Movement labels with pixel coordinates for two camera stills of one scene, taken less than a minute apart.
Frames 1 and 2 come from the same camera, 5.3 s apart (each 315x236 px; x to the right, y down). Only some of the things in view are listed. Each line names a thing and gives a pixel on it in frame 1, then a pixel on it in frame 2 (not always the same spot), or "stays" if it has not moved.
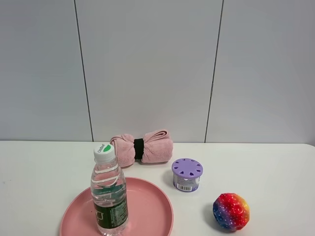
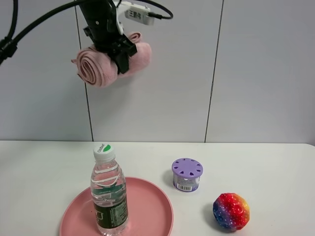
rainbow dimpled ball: x=231 y=211 stays
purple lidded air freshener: x=186 y=172 stays
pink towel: x=157 y=147 -> x=99 y=68
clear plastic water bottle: x=108 y=192 stays
